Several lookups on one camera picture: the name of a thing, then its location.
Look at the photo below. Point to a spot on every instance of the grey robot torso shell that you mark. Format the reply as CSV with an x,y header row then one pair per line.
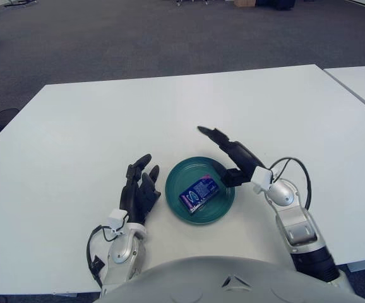
x,y
233,284

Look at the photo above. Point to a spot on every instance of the blue gum box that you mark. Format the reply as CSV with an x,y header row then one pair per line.
x,y
198,195

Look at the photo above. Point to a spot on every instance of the teal round plate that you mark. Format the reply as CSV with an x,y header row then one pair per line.
x,y
174,189

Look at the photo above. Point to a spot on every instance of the black stand base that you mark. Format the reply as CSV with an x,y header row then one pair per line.
x,y
21,2

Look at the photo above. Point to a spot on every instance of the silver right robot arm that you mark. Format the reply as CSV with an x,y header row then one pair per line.
x,y
299,227

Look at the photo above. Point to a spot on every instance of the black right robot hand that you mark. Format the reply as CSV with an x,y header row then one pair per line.
x,y
242,158

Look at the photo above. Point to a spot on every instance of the black bulky background object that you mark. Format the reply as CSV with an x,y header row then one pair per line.
x,y
277,3

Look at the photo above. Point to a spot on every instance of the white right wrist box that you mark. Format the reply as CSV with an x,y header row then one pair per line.
x,y
261,178

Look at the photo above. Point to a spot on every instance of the black caster legs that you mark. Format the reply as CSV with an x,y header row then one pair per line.
x,y
195,2

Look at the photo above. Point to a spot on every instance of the brown cardboard box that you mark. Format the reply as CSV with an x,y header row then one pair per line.
x,y
245,2

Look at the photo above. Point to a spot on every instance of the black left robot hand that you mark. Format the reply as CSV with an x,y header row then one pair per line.
x,y
136,195

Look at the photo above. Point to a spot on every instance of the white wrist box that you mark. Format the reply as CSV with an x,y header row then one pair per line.
x,y
261,178
117,218

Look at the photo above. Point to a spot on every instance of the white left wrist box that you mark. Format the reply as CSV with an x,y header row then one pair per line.
x,y
117,218

